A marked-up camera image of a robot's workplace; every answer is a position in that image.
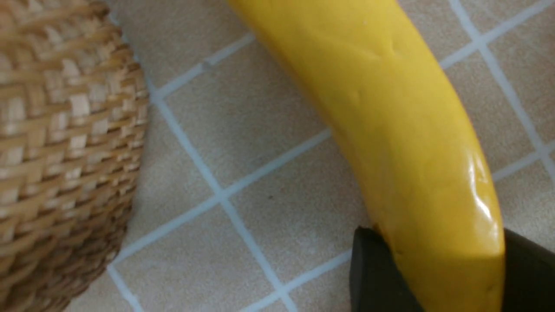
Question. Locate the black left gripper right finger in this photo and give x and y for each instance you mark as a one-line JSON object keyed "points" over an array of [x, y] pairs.
{"points": [[530, 276]]}

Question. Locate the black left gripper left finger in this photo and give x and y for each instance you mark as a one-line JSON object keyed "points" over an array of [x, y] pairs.
{"points": [[375, 283]]}

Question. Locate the yellow banana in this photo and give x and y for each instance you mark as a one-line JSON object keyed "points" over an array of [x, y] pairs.
{"points": [[401, 126]]}

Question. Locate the woven wicker basket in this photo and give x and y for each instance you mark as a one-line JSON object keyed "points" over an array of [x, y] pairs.
{"points": [[73, 122]]}

